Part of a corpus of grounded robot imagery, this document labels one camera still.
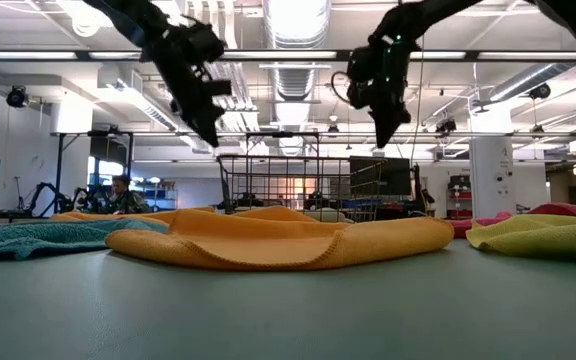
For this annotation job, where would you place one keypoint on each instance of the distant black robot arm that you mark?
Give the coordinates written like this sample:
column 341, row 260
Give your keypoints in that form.
column 43, row 187

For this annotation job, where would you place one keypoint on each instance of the black frame stand with screen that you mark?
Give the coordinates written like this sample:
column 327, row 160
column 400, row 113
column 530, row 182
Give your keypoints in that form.
column 110, row 150

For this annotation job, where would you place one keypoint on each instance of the yellow microfiber towel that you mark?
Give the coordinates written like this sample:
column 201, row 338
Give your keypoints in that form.
column 543, row 237

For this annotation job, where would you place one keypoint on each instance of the pink microfiber towel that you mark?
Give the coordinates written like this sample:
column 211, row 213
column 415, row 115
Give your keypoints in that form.
column 573, row 210

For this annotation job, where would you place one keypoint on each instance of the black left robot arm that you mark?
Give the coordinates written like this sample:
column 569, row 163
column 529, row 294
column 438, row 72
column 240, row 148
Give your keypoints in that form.
column 128, row 20

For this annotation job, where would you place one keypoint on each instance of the black hanging spotlight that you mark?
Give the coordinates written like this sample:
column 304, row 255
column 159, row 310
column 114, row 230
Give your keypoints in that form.
column 445, row 126
column 16, row 96
column 539, row 91

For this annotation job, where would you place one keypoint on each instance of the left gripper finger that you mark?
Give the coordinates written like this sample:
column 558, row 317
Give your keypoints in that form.
column 214, row 114
column 200, row 122

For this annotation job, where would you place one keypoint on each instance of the green table mat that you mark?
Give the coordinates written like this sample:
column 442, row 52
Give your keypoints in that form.
column 288, row 320

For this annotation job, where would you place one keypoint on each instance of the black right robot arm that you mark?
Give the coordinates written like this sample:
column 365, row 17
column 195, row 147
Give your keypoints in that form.
column 428, row 12

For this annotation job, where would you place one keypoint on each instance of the white pillar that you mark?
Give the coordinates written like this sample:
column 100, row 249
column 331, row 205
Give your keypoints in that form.
column 491, row 175

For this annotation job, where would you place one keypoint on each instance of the person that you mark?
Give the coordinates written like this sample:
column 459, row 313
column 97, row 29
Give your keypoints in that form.
column 125, row 195

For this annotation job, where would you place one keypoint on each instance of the teal microfiber towel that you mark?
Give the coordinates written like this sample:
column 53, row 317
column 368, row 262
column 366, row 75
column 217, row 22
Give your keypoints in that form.
column 28, row 240

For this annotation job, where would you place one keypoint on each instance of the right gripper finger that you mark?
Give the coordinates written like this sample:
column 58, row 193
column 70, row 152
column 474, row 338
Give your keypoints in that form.
column 393, row 127
column 381, row 130

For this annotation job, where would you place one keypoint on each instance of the pale green microfiber towel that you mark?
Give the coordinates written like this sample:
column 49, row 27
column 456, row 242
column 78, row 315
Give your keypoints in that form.
column 335, row 216

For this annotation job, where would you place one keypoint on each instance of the large black screen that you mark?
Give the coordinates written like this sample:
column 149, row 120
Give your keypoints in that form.
column 388, row 175

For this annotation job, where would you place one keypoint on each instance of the orange microfiber towel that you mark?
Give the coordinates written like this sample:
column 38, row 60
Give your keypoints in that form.
column 368, row 240
column 118, row 218

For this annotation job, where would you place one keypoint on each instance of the shelf with blue bins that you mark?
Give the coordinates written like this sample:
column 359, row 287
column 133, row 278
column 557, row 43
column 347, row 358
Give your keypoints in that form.
column 160, row 195

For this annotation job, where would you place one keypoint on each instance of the silver ventilation duct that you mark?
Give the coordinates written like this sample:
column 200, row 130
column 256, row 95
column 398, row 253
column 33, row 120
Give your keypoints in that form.
column 295, row 30

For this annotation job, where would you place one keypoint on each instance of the red tool cart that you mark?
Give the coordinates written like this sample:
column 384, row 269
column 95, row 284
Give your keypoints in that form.
column 460, row 195

